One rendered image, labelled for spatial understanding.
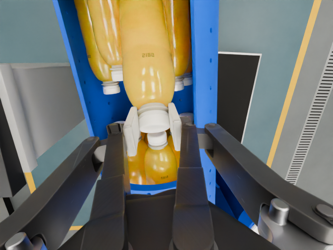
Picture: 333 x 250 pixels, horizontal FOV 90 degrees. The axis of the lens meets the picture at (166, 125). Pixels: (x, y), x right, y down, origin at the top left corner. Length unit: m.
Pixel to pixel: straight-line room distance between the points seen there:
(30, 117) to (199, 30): 0.58
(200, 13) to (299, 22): 1.67
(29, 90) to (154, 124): 0.55
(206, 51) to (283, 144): 1.93
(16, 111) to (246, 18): 1.56
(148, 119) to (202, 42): 0.14
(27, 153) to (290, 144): 2.14
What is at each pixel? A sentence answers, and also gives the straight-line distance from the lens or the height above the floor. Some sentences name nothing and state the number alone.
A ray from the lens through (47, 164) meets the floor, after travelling 2.03.
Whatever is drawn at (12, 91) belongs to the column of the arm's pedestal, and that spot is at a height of 0.98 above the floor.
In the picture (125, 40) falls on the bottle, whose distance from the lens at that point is 0.25.
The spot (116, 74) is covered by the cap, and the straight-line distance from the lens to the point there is 0.34.
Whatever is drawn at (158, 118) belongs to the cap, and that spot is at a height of 1.28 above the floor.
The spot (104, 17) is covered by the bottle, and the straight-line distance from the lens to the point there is 0.33.
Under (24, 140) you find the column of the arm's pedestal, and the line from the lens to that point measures 0.65.
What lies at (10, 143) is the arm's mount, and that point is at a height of 1.01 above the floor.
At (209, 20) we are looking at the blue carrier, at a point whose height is 1.19.
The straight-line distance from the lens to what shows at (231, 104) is 1.50.
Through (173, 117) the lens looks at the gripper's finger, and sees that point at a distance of 0.16.
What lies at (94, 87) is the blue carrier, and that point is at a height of 1.06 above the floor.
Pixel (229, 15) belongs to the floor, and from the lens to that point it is 1.62.
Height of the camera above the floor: 1.47
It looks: 69 degrees down
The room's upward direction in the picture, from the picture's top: 167 degrees clockwise
